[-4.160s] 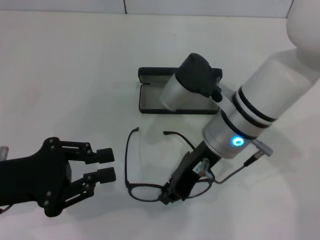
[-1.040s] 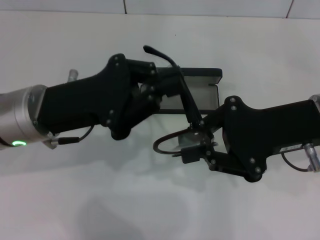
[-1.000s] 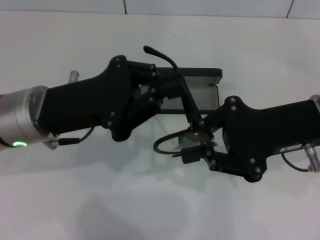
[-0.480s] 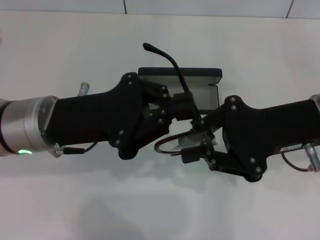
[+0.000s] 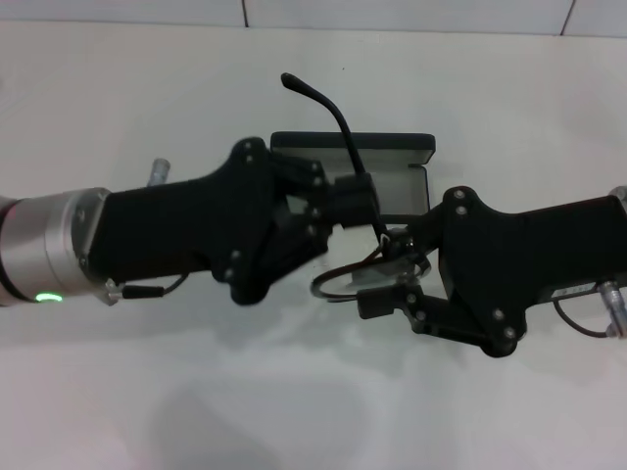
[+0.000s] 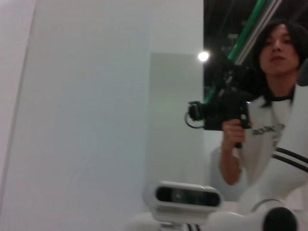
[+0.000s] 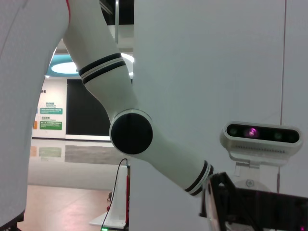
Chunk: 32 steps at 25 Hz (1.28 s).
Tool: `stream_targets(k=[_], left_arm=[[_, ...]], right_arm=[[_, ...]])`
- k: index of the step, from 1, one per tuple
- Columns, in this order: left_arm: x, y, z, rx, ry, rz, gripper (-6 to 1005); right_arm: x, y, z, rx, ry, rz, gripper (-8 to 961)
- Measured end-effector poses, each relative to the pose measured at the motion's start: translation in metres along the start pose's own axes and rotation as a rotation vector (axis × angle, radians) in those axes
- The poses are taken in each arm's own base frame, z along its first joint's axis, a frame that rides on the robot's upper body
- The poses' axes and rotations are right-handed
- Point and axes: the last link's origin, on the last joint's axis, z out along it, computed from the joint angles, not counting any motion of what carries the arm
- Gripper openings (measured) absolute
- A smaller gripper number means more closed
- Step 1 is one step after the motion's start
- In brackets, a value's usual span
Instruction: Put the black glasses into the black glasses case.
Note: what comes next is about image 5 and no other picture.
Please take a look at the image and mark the arm cable with connectors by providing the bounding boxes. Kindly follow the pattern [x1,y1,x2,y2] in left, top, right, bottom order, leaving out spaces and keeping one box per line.
[552,277,627,340]
[104,156,191,306]

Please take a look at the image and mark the black glasses case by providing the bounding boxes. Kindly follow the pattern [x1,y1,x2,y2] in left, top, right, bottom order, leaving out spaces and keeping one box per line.
[269,130,437,222]

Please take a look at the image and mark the black glasses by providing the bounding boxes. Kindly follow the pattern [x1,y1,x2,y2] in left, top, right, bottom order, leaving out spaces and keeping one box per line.
[280,71,432,303]

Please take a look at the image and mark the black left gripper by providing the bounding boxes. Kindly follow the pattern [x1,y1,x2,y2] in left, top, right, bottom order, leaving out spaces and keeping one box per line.
[82,138,291,306]

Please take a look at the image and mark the right arm cable with connectors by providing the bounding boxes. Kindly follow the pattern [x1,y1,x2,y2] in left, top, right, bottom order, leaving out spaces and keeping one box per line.
[552,277,627,340]

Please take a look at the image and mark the left arm cable with connectors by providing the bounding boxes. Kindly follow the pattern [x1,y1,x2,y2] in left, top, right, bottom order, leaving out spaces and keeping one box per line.
[104,156,191,306]

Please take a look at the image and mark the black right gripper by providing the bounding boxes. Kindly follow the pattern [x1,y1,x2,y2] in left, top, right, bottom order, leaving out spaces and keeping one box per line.
[358,184,627,357]

